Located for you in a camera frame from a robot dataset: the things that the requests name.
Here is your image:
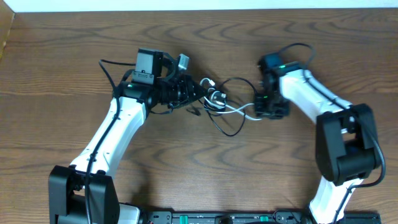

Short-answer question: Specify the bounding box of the white usb cable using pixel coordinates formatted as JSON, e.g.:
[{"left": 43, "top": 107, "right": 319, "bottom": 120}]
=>
[{"left": 199, "top": 77, "right": 264, "bottom": 121}]

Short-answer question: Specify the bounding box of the black usb cable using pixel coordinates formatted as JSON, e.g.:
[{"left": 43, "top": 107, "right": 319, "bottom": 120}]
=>
[{"left": 186, "top": 77, "right": 259, "bottom": 138}]

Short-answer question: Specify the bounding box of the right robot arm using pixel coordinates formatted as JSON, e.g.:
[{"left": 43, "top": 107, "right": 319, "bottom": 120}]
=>
[{"left": 254, "top": 53, "right": 386, "bottom": 223}]

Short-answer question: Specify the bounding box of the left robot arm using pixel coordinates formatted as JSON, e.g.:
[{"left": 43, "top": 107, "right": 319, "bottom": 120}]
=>
[{"left": 48, "top": 49, "right": 205, "bottom": 223}]

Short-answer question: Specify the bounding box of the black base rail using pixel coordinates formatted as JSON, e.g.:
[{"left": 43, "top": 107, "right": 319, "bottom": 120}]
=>
[{"left": 118, "top": 210, "right": 382, "bottom": 224}]

